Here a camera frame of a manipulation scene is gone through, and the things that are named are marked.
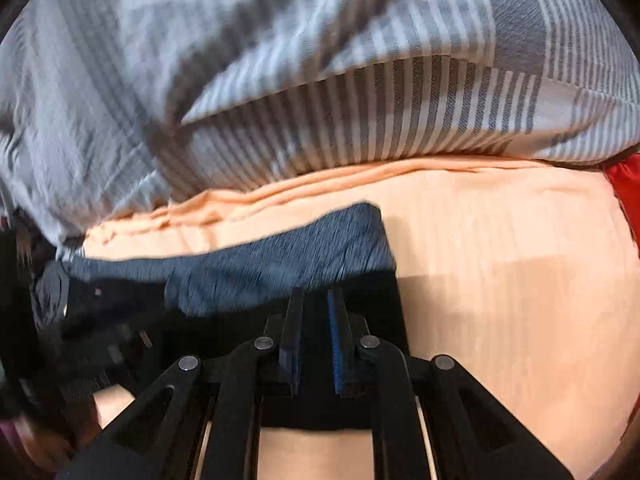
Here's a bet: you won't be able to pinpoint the dark grey jacket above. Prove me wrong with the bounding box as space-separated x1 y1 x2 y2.
30 260 72 333

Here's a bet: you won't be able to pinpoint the blue-grey cloth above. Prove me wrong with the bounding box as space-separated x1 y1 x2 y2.
65 201 398 318

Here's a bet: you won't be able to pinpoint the peach bed sheet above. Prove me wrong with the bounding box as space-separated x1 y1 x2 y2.
80 152 640 480

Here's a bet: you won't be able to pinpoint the black pants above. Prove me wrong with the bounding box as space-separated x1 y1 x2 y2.
65 270 416 432

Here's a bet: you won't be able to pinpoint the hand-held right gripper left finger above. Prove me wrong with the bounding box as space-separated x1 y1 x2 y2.
55 287 306 480

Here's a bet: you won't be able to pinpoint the grey striped blanket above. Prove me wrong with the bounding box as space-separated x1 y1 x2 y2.
0 0 640 261

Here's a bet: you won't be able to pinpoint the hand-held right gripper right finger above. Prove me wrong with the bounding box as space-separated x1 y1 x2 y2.
327 286 576 480

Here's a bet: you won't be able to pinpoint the grey striped pillow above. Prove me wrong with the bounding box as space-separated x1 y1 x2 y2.
165 52 640 196

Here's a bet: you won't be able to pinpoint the red patterned cloth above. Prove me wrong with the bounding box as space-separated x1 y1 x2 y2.
602 152 640 261

